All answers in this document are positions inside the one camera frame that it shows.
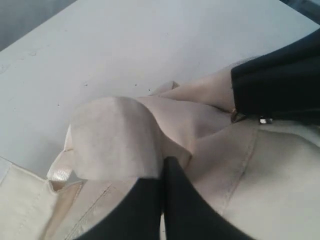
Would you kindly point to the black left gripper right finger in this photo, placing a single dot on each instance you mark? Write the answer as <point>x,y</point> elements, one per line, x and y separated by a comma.
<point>187,216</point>

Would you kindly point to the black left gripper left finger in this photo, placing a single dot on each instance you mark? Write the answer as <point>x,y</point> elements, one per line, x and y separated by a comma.
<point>136,217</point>

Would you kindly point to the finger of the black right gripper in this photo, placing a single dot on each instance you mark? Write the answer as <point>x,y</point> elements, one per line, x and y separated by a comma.
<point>281,85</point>

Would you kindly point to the beige duffel bag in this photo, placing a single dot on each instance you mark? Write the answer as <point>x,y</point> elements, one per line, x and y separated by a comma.
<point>262,178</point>

